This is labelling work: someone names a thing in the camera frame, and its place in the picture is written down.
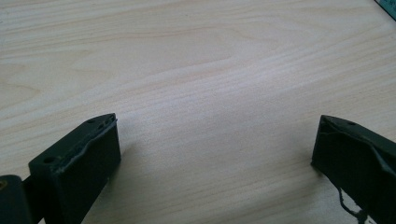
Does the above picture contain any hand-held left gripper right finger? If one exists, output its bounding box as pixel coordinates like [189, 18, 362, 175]
[311, 114, 396, 224]

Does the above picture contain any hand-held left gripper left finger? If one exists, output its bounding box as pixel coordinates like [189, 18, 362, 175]
[28, 112, 121, 224]

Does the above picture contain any blue animal picture book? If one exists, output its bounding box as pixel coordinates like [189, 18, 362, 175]
[375, 0, 396, 21]

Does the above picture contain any thin black cable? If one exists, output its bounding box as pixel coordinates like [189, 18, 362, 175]
[337, 186, 369, 224]

